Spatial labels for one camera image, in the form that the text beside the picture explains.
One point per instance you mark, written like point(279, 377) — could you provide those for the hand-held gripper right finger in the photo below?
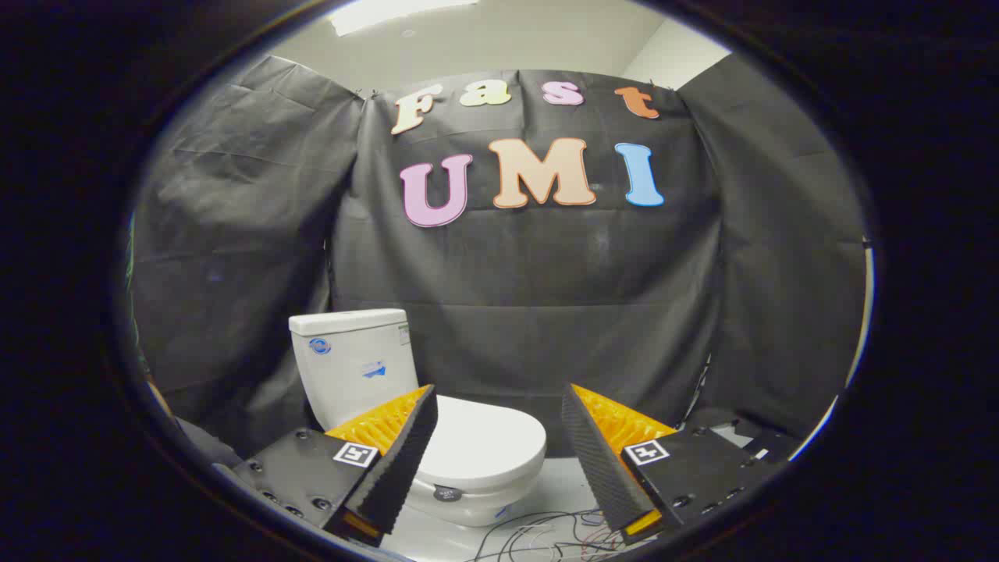
point(597, 460)

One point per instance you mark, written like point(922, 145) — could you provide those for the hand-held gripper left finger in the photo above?
point(406, 453)

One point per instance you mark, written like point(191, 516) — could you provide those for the white toilet lid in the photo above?
point(484, 445)

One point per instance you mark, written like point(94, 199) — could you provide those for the white toilet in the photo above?
point(351, 367)

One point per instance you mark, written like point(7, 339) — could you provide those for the black backdrop cloth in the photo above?
point(546, 273)

